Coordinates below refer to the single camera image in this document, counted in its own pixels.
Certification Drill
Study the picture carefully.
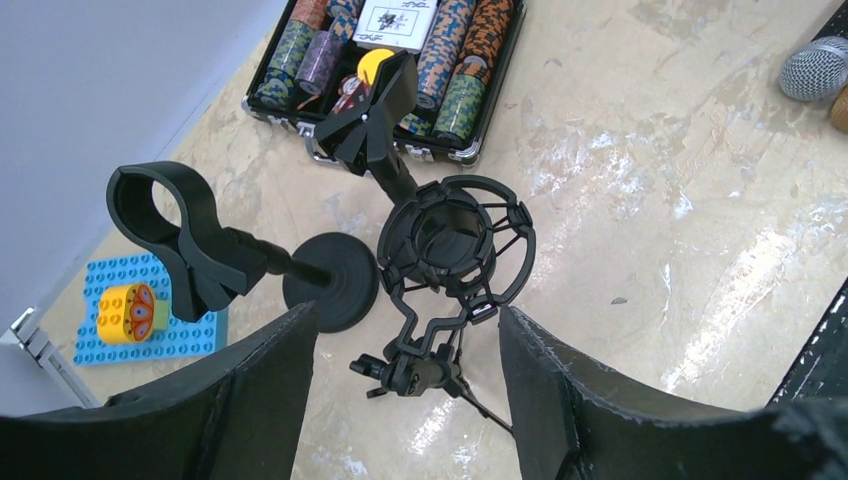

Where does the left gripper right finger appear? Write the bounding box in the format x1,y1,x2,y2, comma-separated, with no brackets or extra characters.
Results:
499,307,847,479

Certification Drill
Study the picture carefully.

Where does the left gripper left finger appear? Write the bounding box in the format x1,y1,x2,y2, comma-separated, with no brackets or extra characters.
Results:
1,303,318,479

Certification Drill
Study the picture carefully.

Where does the black tripod mic stand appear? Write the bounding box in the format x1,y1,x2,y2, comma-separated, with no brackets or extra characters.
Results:
350,175,536,433

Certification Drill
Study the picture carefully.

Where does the black round-base mic stand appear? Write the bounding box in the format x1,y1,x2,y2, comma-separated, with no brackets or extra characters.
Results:
106,161,379,333

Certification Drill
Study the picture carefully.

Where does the gold microphone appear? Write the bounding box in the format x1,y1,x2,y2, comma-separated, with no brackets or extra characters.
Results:
829,87,848,133

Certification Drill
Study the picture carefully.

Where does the silver-head black microphone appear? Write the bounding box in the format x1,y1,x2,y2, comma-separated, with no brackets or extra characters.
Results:
778,36,847,101

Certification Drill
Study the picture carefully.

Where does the blue building baseplate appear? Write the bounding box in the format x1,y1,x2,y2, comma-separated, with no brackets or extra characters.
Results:
73,253,228,366

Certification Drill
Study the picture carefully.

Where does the yellow orange toy brick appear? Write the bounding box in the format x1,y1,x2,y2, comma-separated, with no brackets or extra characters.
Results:
95,282,170,345

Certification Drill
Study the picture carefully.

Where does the red triangular token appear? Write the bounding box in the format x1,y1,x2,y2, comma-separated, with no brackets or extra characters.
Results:
331,74,370,114

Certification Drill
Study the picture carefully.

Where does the black poker chip case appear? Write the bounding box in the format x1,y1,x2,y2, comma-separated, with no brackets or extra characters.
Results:
242,1,526,167

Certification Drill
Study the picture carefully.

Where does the yellow dealer chip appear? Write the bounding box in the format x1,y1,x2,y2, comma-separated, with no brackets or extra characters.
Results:
356,48,394,86

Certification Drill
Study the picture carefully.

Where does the white playing card deck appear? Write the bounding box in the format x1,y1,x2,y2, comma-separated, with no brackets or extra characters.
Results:
353,0,438,54

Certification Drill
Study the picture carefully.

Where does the black front mounting rail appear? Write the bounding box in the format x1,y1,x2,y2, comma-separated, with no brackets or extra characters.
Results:
768,281,847,406

